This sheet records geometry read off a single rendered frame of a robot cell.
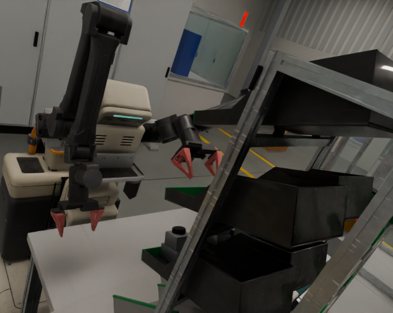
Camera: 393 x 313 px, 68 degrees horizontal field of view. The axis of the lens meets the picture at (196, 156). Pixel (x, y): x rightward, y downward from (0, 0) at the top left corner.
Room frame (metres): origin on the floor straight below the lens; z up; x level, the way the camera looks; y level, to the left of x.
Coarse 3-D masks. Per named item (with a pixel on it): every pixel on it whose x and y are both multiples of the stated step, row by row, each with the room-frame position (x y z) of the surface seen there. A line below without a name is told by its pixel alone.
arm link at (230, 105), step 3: (240, 90) 1.19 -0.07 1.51; (243, 90) 1.18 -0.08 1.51; (246, 90) 1.17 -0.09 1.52; (249, 90) 1.18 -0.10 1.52; (243, 93) 1.18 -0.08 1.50; (246, 93) 1.17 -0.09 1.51; (243, 96) 1.16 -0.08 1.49; (237, 99) 1.13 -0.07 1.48; (240, 99) 1.12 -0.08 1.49; (228, 102) 1.09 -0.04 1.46; (231, 102) 1.08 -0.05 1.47; (234, 102) 1.08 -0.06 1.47; (222, 105) 1.05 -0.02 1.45; (225, 105) 1.05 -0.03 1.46; (228, 105) 1.06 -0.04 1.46; (231, 105) 1.07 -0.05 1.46; (234, 105) 1.08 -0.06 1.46; (216, 108) 1.01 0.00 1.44; (219, 108) 1.02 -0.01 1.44; (222, 108) 1.03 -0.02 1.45; (225, 108) 1.04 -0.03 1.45; (228, 108) 1.05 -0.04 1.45; (231, 108) 1.06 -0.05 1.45; (189, 114) 0.93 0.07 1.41; (174, 120) 0.90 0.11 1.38; (174, 123) 0.90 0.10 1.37; (198, 132) 0.92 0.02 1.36
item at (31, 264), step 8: (32, 264) 0.73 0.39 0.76; (32, 272) 0.72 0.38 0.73; (32, 280) 0.73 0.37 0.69; (32, 288) 0.73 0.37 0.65; (40, 288) 0.75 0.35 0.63; (24, 296) 0.74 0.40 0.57; (32, 296) 0.73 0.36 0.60; (24, 304) 0.73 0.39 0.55; (32, 304) 0.74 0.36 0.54; (24, 312) 0.72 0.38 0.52; (32, 312) 0.74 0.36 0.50
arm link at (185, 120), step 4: (184, 116) 0.85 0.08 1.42; (188, 116) 0.85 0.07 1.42; (192, 116) 0.87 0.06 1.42; (176, 120) 0.84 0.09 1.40; (180, 120) 0.83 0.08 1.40; (184, 120) 0.83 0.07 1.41; (188, 120) 0.84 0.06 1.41; (192, 120) 0.85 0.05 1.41; (176, 124) 0.84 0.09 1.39; (180, 124) 0.83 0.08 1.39; (184, 124) 0.82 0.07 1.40; (188, 124) 0.82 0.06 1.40; (192, 124) 0.83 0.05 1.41; (176, 128) 0.84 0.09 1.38; (180, 128) 0.82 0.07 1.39; (184, 128) 0.81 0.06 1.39; (188, 128) 0.81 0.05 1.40; (192, 128) 0.82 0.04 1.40; (200, 128) 0.85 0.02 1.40; (180, 132) 0.81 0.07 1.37
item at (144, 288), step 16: (112, 288) 0.67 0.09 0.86; (128, 288) 0.69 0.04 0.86; (144, 288) 0.72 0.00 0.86; (352, 288) 1.17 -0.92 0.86; (368, 288) 1.22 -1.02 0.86; (80, 304) 0.58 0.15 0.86; (96, 304) 0.60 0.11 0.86; (112, 304) 0.62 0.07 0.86; (336, 304) 1.01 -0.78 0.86; (352, 304) 1.05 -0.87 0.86; (368, 304) 1.10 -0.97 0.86; (384, 304) 1.14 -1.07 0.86
